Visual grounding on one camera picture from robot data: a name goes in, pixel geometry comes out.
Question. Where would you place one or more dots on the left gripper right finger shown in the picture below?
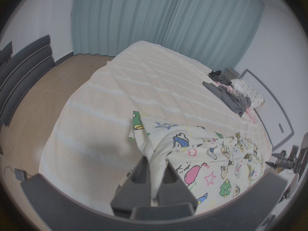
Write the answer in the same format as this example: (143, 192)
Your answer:
(173, 194)

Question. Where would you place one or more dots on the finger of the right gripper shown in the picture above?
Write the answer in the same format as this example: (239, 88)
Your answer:
(271, 165)
(278, 155)

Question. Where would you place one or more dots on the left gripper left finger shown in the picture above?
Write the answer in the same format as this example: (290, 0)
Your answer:
(132, 194)

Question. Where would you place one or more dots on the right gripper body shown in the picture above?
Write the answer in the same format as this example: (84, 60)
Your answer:
(283, 162)

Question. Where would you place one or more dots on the white printed pyjama top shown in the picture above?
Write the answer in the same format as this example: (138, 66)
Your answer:
(204, 157)

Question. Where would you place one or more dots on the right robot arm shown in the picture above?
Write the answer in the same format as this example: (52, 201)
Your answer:
(299, 157)

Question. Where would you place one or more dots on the bed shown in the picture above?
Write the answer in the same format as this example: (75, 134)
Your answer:
(132, 80)

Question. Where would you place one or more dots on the pink garment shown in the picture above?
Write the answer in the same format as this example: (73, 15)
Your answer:
(250, 112)

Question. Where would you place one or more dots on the white printed pillow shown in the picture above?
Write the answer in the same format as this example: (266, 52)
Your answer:
(250, 92)

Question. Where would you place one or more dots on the dark grey garment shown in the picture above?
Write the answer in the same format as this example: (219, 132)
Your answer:
(226, 97)

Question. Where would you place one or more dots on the grey bedside table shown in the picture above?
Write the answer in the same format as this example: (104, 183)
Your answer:
(232, 72)

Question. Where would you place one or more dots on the black garment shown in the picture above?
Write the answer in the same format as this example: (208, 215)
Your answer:
(220, 77)

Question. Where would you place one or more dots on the black power adapter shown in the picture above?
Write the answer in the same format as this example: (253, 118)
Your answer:
(20, 174)

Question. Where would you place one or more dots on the blue-green curtain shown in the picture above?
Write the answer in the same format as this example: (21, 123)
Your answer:
(216, 28)
(120, 15)

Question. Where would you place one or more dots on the dark grey chest of drawers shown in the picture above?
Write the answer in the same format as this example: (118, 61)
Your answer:
(21, 68)

